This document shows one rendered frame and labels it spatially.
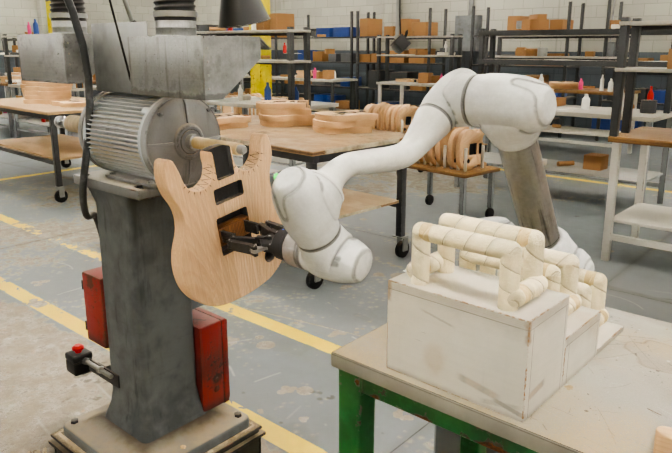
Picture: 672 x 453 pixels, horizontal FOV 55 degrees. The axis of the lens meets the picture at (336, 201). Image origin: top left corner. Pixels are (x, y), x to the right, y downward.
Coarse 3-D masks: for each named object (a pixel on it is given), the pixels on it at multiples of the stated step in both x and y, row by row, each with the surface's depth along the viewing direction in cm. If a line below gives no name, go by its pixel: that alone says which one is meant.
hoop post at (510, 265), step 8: (504, 256) 99; (512, 256) 99; (520, 256) 99; (504, 264) 100; (512, 264) 99; (520, 264) 100; (504, 272) 100; (512, 272) 99; (520, 272) 100; (504, 280) 100; (512, 280) 100; (504, 288) 100; (512, 288) 100; (504, 296) 101; (504, 304) 101
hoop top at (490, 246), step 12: (420, 228) 109; (432, 228) 108; (444, 228) 107; (432, 240) 108; (444, 240) 106; (456, 240) 105; (468, 240) 103; (480, 240) 102; (492, 240) 101; (504, 240) 100; (480, 252) 102; (492, 252) 101; (504, 252) 99; (516, 252) 99
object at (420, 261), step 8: (416, 240) 110; (416, 248) 110; (424, 248) 110; (416, 256) 111; (424, 256) 111; (416, 264) 111; (424, 264) 111; (416, 272) 111; (424, 272) 111; (416, 280) 112; (424, 280) 112
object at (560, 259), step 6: (522, 252) 124; (546, 252) 121; (552, 252) 121; (558, 252) 120; (564, 252) 120; (546, 258) 121; (552, 258) 120; (558, 258) 119; (564, 258) 119; (570, 258) 118; (576, 258) 118; (552, 264) 120; (558, 264) 120; (564, 264) 119; (570, 264) 118; (576, 264) 118
